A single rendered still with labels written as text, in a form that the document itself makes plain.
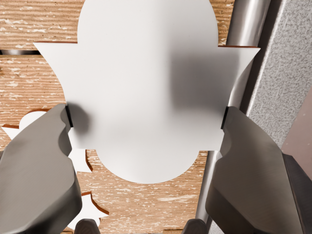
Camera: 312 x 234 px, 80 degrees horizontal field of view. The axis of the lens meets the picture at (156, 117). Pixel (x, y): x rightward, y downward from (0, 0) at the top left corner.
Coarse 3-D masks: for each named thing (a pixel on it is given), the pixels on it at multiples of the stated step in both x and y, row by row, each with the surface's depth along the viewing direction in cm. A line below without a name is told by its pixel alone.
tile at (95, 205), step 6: (90, 192) 35; (84, 198) 36; (90, 198) 36; (84, 204) 37; (90, 204) 37; (96, 204) 38; (84, 210) 38; (90, 210) 38; (96, 210) 38; (102, 210) 38; (78, 216) 39; (84, 216) 39; (90, 216) 39; (96, 216) 39; (102, 216) 39; (72, 222) 40; (96, 222) 40; (72, 228) 41
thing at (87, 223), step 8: (80, 224) 5; (88, 224) 5; (96, 224) 5; (192, 224) 5; (200, 224) 5; (80, 232) 5; (88, 232) 5; (96, 232) 5; (184, 232) 5; (192, 232) 5; (200, 232) 5
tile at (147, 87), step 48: (96, 0) 9; (144, 0) 9; (192, 0) 9; (48, 48) 10; (96, 48) 10; (144, 48) 10; (192, 48) 11; (240, 48) 11; (96, 96) 12; (144, 96) 12; (192, 96) 12; (96, 144) 14; (144, 144) 14; (192, 144) 14
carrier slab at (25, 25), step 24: (0, 0) 19; (24, 0) 19; (48, 0) 19; (72, 0) 20; (216, 0) 20; (0, 24) 21; (24, 24) 21; (48, 24) 21; (72, 24) 21; (0, 48) 22; (24, 48) 22
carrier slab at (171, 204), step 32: (0, 64) 23; (32, 64) 23; (0, 96) 25; (32, 96) 25; (64, 96) 25; (0, 128) 28; (96, 160) 32; (96, 192) 36; (128, 192) 36; (160, 192) 36; (192, 192) 36; (128, 224) 42; (160, 224) 42
